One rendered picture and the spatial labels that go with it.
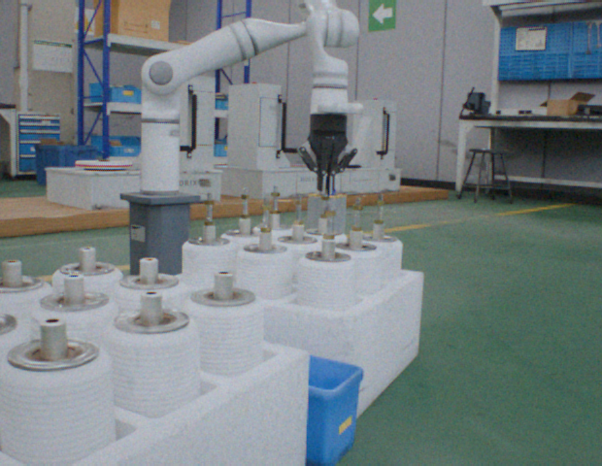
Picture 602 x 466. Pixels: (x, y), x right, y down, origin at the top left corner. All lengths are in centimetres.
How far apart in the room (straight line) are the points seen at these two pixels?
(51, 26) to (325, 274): 676
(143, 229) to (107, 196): 163
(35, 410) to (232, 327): 25
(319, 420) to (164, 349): 30
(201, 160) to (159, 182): 201
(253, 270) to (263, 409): 35
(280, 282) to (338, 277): 11
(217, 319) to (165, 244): 78
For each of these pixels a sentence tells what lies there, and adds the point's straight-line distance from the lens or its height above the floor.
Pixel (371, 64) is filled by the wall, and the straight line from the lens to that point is 725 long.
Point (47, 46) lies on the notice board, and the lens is 742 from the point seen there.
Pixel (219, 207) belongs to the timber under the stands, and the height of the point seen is 6.
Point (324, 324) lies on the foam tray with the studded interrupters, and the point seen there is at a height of 16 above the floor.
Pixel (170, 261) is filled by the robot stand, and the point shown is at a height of 14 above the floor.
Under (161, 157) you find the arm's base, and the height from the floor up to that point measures 39.
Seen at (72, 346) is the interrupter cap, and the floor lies 25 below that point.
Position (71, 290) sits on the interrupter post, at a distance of 67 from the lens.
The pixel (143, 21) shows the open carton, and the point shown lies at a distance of 637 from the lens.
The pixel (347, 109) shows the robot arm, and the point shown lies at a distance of 113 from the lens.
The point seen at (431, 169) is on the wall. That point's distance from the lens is 668.
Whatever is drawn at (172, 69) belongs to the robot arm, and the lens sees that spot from 141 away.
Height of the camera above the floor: 43
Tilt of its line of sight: 9 degrees down
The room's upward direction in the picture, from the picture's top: 2 degrees clockwise
